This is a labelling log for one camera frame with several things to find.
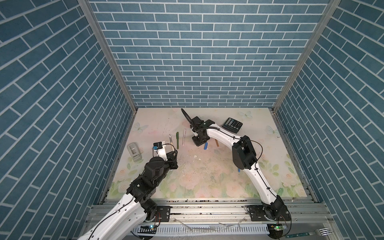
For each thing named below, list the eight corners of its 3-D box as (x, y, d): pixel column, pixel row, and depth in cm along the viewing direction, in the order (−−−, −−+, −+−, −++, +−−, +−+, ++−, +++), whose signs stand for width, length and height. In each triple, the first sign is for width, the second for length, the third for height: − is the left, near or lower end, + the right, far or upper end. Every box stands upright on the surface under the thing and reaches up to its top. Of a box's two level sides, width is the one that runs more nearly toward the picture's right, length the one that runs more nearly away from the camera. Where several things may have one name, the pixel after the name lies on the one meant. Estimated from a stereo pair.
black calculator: (222, 127, 112) (222, 125, 110) (228, 118, 118) (228, 116, 116) (236, 134, 108) (237, 132, 106) (242, 125, 114) (242, 123, 112)
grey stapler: (134, 163, 93) (131, 160, 90) (128, 147, 101) (126, 144, 97) (143, 158, 96) (141, 155, 92) (137, 143, 103) (135, 140, 99)
